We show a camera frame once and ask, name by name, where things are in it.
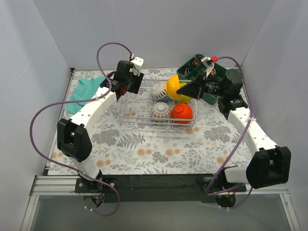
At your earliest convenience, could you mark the floral patterned table mat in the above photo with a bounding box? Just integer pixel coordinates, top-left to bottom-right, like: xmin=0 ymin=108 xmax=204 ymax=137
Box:
xmin=47 ymin=67 xmax=271 ymax=176

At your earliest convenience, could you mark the aluminium frame rail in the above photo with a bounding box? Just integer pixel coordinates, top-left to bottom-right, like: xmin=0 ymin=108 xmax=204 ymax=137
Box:
xmin=30 ymin=176 xmax=289 ymax=195

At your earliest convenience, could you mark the red orange bowl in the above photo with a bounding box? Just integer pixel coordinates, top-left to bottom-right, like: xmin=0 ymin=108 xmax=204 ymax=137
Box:
xmin=171 ymin=103 xmax=193 ymax=124

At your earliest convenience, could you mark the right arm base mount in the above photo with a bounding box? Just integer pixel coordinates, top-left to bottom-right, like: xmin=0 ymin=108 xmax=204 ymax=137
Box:
xmin=197 ymin=175 xmax=246 ymax=208

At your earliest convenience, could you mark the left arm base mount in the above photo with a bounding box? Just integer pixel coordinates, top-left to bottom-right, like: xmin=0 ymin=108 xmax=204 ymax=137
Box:
xmin=74 ymin=173 xmax=114 ymax=208

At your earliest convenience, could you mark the brown patterned rolled sock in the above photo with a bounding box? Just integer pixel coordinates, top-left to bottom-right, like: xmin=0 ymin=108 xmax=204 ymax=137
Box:
xmin=190 ymin=55 xmax=203 ymax=68

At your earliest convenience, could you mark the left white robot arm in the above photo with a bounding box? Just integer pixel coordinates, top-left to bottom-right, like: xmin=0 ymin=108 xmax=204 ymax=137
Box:
xmin=57 ymin=57 xmax=144 ymax=193

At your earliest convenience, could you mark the green divided organizer tray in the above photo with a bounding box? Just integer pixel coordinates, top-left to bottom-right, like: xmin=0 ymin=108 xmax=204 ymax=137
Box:
xmin=177 ymin=54 xmax=227 ymax=105

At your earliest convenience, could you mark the white wire dish rack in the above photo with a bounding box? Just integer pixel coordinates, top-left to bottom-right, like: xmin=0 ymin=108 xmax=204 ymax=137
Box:
xmin=118 ymin=79 xmax=197 ymax=127

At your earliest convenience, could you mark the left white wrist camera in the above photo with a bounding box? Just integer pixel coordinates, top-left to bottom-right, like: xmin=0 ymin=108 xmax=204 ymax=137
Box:
xmin=129 ymin=54 xmax=144 ymax=76

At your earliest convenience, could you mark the blue white patterned bowl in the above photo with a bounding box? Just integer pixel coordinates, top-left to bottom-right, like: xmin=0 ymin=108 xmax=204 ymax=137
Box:
xmin=150 ymin=102 xmax=171 ymax=123

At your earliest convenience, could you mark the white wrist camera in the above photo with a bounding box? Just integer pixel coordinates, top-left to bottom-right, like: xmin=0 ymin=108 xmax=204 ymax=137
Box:
xmin=129 ymin=54 xmax=144 ymax=76
xmin=201 ymin=56 xmax=218 ymax=73

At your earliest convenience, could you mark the lime green bowl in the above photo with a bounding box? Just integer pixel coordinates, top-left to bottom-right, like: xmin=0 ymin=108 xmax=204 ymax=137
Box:
xmin=179 ymin=82 xmax=191 ymax=103

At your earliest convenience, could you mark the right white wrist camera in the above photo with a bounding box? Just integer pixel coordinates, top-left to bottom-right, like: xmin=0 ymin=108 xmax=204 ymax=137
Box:
xmin=201 ymin=56 xmax=218 ymax=73

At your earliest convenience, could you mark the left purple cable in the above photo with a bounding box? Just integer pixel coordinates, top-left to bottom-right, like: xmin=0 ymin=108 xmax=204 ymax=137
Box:
xmin=30 ymin=42 xmax=121 ymax=216

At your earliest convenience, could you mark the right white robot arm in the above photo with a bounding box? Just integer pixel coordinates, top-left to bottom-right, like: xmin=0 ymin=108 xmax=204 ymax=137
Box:
xmin=177 ymin=69 xmax=291 ymax=191

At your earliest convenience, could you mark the orange yellow bowl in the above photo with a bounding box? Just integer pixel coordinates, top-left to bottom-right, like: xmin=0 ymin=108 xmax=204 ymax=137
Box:
xmin=165 ymin=75 xmax=183 ymax=103

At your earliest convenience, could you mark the teal cloth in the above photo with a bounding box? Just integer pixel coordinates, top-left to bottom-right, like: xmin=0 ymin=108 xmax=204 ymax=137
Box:
xmin=66 ymin=76 xmax=105 ymax=114

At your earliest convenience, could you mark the grey black folded sock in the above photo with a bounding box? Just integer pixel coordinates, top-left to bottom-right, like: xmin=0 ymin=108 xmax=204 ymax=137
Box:
xmin=184 ymin=68 xmax=190 ymax=76

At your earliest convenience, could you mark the white striped ceramic bowl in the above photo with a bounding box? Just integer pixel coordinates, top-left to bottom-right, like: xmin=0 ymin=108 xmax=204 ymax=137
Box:
xmin=151 ymin=82 xmax=167 ymax=100

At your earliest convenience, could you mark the blue ceramic bowl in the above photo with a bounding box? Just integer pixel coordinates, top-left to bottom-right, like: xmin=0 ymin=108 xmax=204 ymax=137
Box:
xmin=158 ymin=95 xmax=171 ymax=102

